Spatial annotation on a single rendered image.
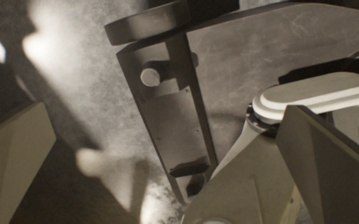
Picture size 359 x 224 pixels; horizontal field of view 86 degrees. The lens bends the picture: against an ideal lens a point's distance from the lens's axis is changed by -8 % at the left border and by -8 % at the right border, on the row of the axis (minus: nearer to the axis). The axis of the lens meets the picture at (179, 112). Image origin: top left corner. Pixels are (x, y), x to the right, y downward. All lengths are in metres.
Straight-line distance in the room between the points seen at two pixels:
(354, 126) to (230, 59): 0.26
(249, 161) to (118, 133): 0.56
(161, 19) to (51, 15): 0.39
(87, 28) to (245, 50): 0.45
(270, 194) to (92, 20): 0.61
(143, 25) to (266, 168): 0.33
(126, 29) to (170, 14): 0.09
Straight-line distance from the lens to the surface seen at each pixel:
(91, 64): 0.70
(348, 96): 0.41
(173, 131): 0.51
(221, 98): 0.50
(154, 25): 0.43
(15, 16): 0.80
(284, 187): 0.30
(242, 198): 0.26
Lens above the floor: 0.62
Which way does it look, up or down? 61 degrees down
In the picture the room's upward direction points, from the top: 176 degrees counter-clockwise
